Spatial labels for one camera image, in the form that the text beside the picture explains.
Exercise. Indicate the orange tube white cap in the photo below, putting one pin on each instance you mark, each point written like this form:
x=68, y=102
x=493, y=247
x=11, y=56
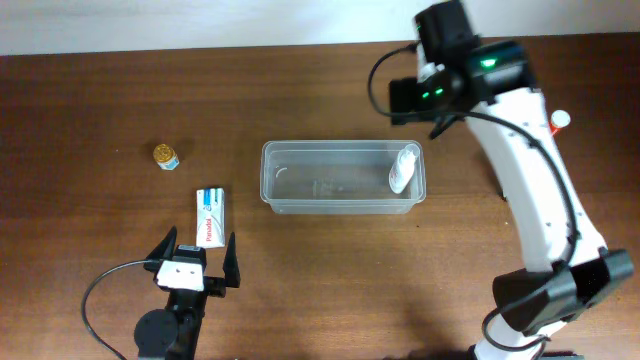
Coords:
x=559, y=120

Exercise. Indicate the white Panadol medicine box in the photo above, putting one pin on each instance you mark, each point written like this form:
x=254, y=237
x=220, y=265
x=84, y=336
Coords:
x=210, y=208

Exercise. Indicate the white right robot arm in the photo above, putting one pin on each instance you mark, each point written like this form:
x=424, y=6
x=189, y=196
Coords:
x=568, y=267

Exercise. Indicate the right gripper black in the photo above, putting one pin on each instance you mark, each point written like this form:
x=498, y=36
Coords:
x=401, y=101

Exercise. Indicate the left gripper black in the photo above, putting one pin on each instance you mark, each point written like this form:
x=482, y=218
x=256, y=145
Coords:
x=213, y=286

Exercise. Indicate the clear plastic container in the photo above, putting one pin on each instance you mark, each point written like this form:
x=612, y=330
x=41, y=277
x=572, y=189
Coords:
x=337, y=177

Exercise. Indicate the white spray bottle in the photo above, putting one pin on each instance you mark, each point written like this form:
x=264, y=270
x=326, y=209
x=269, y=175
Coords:
x=403, y=168

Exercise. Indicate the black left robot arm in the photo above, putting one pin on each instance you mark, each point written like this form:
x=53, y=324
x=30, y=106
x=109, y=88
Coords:
x=171, y=332

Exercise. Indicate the small gold-lid balm jar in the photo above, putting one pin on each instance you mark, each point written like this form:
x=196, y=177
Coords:
x=165, y=157

